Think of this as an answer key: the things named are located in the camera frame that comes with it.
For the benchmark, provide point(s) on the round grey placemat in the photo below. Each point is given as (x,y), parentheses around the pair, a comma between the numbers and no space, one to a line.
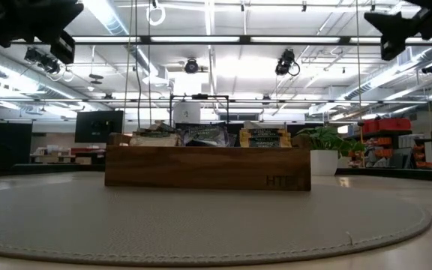
(201,225)

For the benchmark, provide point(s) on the red storage bins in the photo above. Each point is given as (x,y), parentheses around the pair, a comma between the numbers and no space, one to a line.
(386,125)

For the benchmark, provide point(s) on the beige vanilla tea packet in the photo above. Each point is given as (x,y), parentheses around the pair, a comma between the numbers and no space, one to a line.
(152,140)
(156,127)

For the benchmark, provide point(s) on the cluttered background table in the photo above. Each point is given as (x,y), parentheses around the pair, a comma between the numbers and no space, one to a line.
(51,151)

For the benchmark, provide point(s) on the white box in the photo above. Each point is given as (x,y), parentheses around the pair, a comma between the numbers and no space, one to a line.
(186,112)

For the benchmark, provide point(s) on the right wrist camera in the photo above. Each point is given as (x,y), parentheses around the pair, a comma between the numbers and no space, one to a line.
(392,48)

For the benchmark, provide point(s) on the black stand frame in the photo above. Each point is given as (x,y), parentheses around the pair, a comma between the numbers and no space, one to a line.
(200,96)

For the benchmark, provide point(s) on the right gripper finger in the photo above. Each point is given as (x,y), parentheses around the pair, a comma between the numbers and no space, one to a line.
(396,26)

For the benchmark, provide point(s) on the wooden tea organizer box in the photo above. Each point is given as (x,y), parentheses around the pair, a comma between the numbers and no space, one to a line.
(208,168)

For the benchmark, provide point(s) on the black background monitor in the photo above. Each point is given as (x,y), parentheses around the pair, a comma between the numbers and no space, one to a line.
(96,125)

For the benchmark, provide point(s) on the black overhead frame beam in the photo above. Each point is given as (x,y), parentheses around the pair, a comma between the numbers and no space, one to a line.
(244,39)

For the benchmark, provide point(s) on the potted green plant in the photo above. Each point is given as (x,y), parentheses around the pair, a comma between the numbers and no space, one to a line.
(324,161)

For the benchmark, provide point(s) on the round black ceiling device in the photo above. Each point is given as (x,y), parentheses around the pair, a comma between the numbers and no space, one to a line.
(191,66)

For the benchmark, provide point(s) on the small black ceiling device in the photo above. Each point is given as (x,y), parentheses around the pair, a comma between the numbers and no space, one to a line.
(430,68)

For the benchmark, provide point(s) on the black ceiling spotlight cluster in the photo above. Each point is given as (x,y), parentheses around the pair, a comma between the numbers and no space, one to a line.
(43,60)

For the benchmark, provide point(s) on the shelf with orange bins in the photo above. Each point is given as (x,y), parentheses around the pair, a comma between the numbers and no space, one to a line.
(384,152)

